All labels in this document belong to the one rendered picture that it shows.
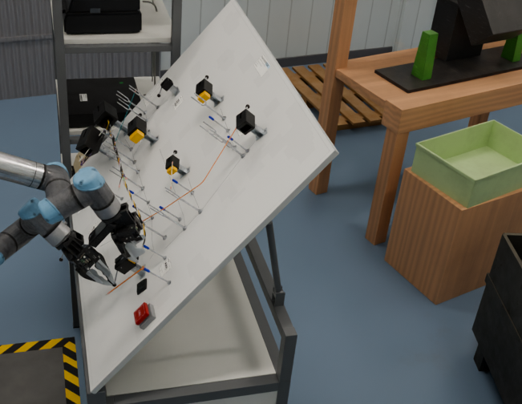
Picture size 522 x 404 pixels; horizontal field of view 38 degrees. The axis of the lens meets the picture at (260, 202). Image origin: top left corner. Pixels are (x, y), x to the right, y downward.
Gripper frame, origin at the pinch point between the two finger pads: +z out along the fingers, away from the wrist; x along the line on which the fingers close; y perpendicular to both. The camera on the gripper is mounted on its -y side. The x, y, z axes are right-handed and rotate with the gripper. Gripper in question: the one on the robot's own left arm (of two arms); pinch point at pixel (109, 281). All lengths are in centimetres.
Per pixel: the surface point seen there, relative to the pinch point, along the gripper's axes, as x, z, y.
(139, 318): -4.6, 8.6, 23.9
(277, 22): 283, 28, -326
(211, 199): 35.9, 1.5, 23.2
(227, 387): -1.1, 47.9, 13.8
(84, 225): 14, -11, -48
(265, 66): 83, -13, 15
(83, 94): 61, -44, -91
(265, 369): 12, 55, 11
